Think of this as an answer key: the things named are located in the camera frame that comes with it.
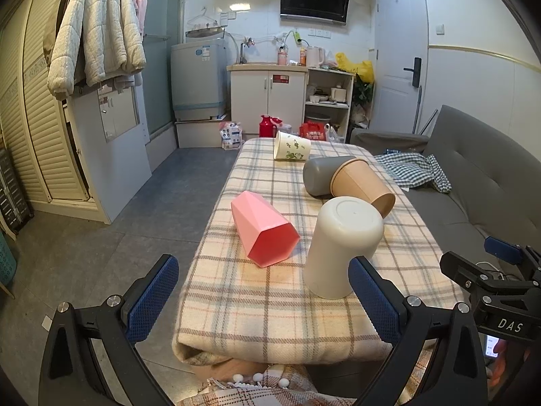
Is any glass shower door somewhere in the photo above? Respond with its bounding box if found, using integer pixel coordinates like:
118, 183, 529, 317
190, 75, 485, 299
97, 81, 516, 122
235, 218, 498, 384
141, 0, 187, 140

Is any white electric kettle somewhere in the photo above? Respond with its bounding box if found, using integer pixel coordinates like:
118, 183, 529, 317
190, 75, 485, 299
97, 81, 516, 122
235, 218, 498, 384
306, 46, 326, 68

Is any green checked cloth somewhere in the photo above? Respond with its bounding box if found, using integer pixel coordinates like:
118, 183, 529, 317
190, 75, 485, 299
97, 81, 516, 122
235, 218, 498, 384
374, 152, 452, 194

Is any white puffer jacket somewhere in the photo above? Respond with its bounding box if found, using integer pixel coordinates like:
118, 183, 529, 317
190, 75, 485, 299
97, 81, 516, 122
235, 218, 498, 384
47, 0, 147, 100

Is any yellow plastic bag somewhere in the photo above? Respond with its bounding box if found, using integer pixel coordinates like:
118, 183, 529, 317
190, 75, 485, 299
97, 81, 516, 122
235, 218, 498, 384
335, 52, 375, 84

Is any pink faceted cup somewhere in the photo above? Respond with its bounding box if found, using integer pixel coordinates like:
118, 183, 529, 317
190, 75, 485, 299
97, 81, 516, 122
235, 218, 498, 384
231, 190, 301, 268

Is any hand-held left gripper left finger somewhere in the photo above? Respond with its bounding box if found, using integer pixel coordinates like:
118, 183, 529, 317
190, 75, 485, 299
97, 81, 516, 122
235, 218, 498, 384
38, 254, 180, 406

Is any phone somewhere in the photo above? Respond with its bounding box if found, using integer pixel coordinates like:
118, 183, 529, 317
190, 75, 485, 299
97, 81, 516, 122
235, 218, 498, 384
484, 334, 499, 364

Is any red shopping bag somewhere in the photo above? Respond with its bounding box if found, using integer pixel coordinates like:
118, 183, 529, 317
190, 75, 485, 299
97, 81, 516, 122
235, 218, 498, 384
300, 121, 329, 142

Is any fringed plaid blanket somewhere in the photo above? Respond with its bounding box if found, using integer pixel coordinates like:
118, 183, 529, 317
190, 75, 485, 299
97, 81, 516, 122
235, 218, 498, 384
175, 361, 360, 406

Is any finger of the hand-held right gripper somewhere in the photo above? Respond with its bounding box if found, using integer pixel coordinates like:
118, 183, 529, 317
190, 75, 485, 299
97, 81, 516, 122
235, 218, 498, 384
439, 251, 510, 302
484, 236, 541, 280

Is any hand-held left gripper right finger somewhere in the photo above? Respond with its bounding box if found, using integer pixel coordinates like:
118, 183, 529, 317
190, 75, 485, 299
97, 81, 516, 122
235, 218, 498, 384
347, 255, 489, 406

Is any black door lock handle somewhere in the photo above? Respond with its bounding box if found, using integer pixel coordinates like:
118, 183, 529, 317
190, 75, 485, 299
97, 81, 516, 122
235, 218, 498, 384
403, 57, 422, 87

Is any louvered wardrobe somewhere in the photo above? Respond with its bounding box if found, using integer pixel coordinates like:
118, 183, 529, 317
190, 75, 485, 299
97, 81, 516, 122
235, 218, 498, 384
0, 0, 91, 204

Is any brown paper cup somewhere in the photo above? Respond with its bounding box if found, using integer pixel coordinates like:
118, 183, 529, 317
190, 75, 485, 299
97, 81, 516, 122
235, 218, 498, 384
330, 158, 396, 218

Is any pink garment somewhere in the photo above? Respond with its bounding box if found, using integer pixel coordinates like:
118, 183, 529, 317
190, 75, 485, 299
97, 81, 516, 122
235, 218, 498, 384
129, 0, 148, 35

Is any white platform box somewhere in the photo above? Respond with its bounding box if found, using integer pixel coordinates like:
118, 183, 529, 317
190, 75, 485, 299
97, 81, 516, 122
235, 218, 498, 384
175, 114, 232, 149

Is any wire clothes hanger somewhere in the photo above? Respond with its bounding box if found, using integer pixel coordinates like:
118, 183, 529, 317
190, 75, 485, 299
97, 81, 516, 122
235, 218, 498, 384
187, 7, 220, 26

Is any white plastic cup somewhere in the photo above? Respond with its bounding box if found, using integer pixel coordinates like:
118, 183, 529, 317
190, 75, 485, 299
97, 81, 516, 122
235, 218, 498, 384
303, 196, 385, 299

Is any white cable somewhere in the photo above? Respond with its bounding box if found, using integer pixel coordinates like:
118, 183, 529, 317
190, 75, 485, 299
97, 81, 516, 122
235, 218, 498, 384
475, 261, 503, 280

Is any white board panel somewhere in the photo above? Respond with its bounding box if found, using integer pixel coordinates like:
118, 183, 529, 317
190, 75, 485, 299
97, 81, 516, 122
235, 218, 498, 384
63, 72, 153, 225

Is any washing machine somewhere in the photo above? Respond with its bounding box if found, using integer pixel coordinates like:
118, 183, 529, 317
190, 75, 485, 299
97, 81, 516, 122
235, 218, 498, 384
170, 38, 227, 121

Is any white door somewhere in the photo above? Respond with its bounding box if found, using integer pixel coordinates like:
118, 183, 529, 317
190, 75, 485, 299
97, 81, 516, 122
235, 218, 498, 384
372, 0, 429, 134

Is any white and blue package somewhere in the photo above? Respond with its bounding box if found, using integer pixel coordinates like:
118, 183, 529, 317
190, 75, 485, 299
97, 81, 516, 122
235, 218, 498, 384
219, 121, 243, 150

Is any folded metal rack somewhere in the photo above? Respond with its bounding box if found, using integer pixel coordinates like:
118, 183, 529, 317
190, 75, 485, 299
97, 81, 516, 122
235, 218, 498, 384
0, 135, 34, 233

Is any person's right hand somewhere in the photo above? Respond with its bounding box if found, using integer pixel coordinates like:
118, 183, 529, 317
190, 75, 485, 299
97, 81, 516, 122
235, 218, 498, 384
487, 338, 510, 390

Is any metal basin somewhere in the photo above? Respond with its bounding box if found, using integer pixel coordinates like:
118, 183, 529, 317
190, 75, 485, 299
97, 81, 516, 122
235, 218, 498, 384
186, 26, 225, 38

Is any grey sofa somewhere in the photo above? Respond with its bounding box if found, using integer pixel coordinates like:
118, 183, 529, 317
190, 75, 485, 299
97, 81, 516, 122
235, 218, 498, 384
350, 105, 541, 271

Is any grey plastic cup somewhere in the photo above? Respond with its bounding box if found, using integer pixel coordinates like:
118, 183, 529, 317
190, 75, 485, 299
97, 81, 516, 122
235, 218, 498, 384
303, 156, 360, 197

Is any white floral paper cup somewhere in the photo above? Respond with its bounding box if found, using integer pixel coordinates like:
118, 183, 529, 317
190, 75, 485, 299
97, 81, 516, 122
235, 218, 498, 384
273, 131, 312, 161

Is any teal plastic basket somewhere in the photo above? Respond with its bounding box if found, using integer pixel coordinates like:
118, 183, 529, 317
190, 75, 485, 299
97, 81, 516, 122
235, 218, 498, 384
0, 230, 18, 284

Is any white sink cabinet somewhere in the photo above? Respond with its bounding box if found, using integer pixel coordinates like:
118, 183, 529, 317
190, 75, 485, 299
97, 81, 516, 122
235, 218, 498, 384
227, 63, 309, 136

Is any white open shelf unit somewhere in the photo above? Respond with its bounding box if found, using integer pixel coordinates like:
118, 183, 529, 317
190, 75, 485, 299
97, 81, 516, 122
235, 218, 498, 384
304, 67, 355, 143

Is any mop handle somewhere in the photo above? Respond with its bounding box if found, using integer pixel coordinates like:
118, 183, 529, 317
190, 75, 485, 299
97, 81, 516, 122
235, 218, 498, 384
413, 86, 423, 134

